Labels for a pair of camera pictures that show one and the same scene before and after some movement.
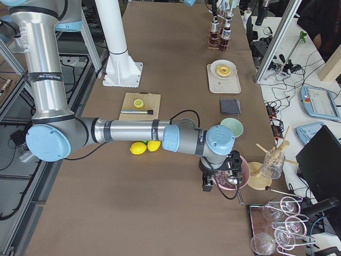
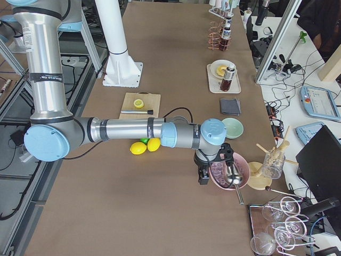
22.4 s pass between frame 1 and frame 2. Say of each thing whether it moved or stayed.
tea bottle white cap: moved
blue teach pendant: stayed
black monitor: stayed
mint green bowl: stayed
